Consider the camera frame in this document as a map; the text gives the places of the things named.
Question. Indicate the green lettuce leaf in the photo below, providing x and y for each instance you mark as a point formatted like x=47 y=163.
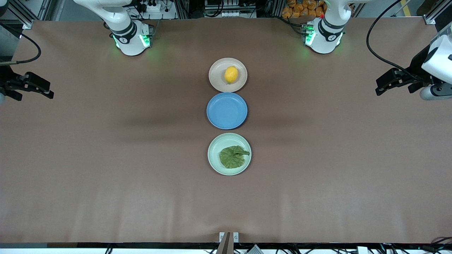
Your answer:
x=231 y=158

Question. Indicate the camera mounting post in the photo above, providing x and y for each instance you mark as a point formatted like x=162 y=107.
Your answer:
x=226 y=243

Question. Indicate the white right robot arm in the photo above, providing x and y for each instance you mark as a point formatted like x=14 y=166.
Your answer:
x=129 y=40

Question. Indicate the aluminium frame profile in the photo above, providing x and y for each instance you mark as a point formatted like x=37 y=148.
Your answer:
x=429 y=20
x=273 y=7
x=28 y=24
x=182 y=8

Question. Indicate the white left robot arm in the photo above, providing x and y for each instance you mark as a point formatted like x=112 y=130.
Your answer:
x=325 y=38

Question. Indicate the white power adapter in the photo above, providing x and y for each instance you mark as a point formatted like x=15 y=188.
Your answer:
x=253 y=250

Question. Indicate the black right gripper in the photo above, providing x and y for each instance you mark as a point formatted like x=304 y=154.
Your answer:
x=5 y=80

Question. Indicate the brown table cover sheet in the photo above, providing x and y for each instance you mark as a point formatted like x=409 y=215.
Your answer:
x=106 y=158

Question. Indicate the beige round plate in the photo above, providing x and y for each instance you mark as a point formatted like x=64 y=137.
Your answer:
x=217 y=79

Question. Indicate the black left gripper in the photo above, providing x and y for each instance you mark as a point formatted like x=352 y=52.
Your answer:
x=418 y=72

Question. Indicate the small white box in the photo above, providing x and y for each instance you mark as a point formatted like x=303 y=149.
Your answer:
x=362 y=250

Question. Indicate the pale green round plate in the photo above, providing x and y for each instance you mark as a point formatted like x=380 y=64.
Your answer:
x=216 y=165

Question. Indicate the bag of orange items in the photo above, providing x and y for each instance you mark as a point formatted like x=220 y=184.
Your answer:
x=300 y=8

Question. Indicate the blue round plate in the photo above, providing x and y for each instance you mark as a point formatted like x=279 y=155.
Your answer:
x=227 y=111

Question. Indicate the yellow lemon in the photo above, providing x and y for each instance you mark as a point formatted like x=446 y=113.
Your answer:
x=231 y=74

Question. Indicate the white power strip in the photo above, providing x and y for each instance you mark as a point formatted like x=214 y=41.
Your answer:
x=153 y=7

